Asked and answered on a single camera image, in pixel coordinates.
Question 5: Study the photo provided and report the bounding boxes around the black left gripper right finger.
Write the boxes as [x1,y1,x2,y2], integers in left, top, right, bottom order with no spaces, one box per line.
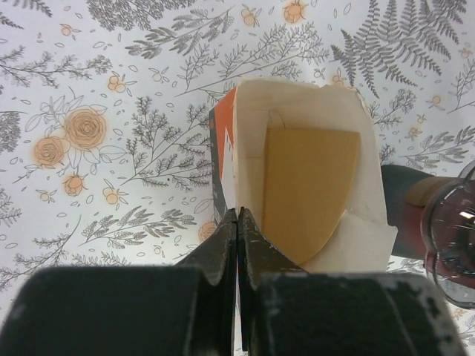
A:
[237,208,465,355]

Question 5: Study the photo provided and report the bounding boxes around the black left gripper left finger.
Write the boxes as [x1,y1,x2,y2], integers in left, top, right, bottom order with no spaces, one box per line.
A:
[1,210,238,355]

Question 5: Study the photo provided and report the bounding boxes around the orange coffee filter box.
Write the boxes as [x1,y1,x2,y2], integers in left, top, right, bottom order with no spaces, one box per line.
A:
[209,79,397,273]

